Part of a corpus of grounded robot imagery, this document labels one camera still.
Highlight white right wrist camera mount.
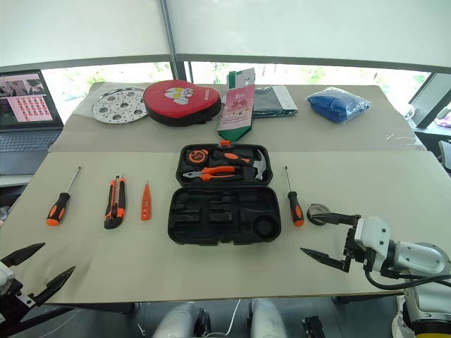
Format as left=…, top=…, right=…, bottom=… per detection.
left=353, top=215, right=393, bottom=255

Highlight pliers with orange handles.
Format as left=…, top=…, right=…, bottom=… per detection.
left=181, top=165, right=243, bottom=184

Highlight thin white cable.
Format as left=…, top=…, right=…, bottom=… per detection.
left=211, top=299, right=243, bottom=336

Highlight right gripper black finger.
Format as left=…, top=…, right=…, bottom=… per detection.
left=309, top=211, right=362, bottom=227
left=299, top=247, right=354, bottom=274

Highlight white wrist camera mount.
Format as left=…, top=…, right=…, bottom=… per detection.
left=353, top=215, right=393, bottom=255
left=0, top=261, right=16, bottom=297

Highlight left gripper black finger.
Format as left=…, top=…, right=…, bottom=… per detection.
left=32, top=265, right=76, bottom=307
left=1, top=242, right=47, bottom=268

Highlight red heart-shaped zip case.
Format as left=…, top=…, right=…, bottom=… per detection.
left=142, top=79, right=223, bottom=127

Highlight open laptop computer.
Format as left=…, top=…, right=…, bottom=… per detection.
left=0, top=68, right=65, bottom=176

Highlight orange black utility knife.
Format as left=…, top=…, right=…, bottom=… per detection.
left=103, top=174, right=127, bottom=230

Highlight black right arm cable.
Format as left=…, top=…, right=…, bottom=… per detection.
left=364, top=268, right=451, bottom=291

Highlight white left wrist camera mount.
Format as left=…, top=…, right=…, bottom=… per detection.
left=0, top=261, right=16, bottom=297

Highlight claw hammer orange black handle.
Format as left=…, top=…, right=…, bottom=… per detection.
left=211, top=147, right=271, bottom=182

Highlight long-shaft screwdriver orange black handle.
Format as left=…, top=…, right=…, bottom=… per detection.
left=45, top=165, right=82, bottom=227

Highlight blue fabric in clear bag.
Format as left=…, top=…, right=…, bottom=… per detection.
left=307, top=86, right=372, bottom=125

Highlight black plastic tool case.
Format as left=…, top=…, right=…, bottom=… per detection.
left=167, top=140, right=283, bottom=246

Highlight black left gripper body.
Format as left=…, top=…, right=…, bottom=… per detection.
left=0, top=280, right=37, bottom=329

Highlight grey window frame post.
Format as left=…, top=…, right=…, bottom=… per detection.
left=159, top=0, right=188, bottom=85

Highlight silver rounded robot leg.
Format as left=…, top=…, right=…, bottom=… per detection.
left=152, top=301, right=213, bottom=338
left=247, top=299, right=288, bottom=338

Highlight pink green paper bag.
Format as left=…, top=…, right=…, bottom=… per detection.
left=216, top=67, right=257, bottom=143

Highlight silver perforated steamer plate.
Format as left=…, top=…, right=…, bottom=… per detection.
left=92, top=87, right=149, bottom=125

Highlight dark folded cloth package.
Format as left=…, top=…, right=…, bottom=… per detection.
left=252, top=85, right=299, bottom=119

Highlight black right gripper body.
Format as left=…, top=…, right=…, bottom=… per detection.
left=342, top=225, right=369, bottom=265

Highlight small black ribbed block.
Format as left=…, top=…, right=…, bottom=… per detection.
left=302, top=315, right=327, bottom=338

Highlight short-shaft screwdriver orange black handle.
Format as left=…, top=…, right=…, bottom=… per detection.
left=284, top=165, right=305, bottom=227

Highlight orange black tape measure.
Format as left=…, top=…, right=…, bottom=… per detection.
left=186, top=148, right=211, bottom=167

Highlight orange voltage tester pen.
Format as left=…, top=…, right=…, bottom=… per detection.
left=140, top=180, right=153, bottom=222

